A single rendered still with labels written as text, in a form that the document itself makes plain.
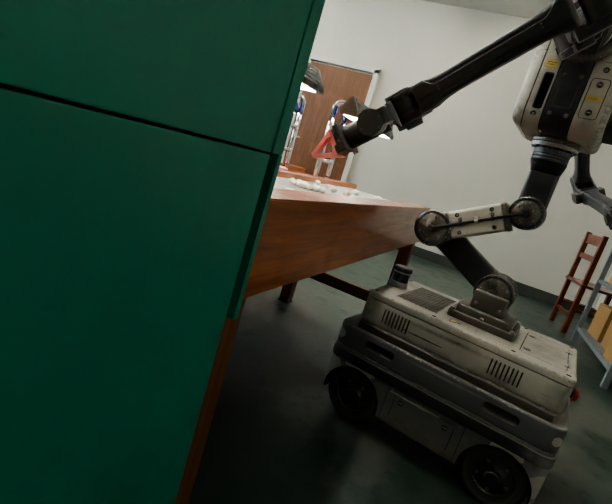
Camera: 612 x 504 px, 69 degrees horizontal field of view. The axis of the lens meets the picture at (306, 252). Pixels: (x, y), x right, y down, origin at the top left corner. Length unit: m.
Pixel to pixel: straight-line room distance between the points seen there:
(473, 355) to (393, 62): 5.15
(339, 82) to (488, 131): 2.00
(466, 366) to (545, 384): 0.22
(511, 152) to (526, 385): 4.65
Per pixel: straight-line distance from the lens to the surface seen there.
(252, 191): 0.62
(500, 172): 5.92
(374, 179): 6.08
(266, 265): 0.83
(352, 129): 1.08
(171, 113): 0.47
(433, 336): 1.52
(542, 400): 1.51
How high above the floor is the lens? 0.86
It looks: 12 degrees down
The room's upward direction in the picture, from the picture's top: 17 degrees clockwise
